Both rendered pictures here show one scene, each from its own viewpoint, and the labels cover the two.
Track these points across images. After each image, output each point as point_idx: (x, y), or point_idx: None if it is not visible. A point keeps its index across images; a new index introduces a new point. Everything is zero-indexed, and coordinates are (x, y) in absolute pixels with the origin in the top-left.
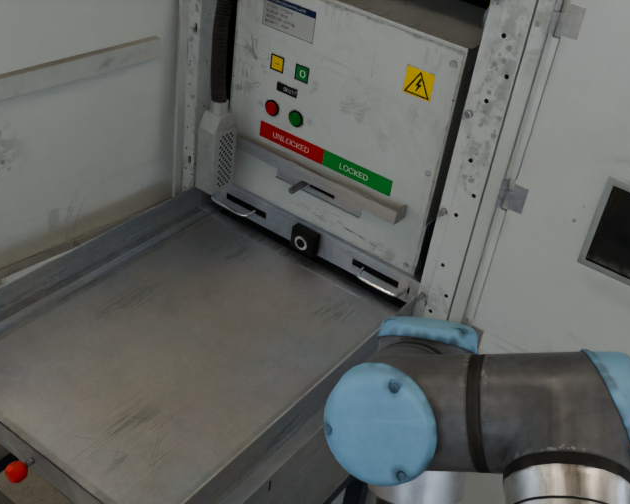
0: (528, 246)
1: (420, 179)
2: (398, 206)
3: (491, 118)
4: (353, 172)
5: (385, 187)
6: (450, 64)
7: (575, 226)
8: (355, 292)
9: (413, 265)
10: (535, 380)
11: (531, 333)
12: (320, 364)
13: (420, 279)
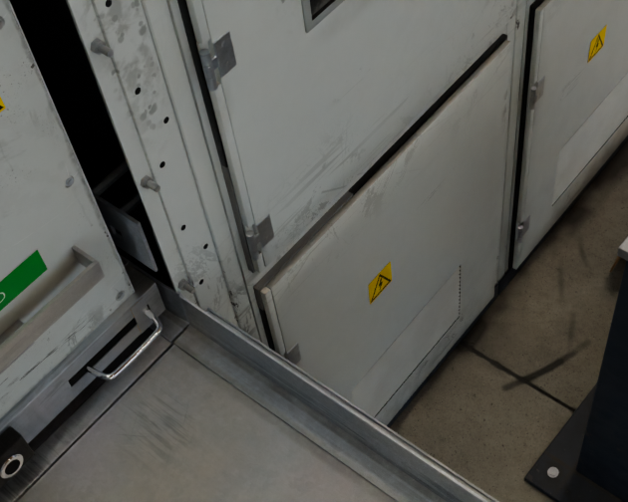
0: (260, 83)
1: (66, 199)
2: (65, 261)
3: (128, 15)
4: None
5: (34, 268)
6: None
7: (287, 3)
8: (113, 394)
9: (128, 283)
10: None
11: (306, 150)
12: (287, 450)
13: (145, 282)
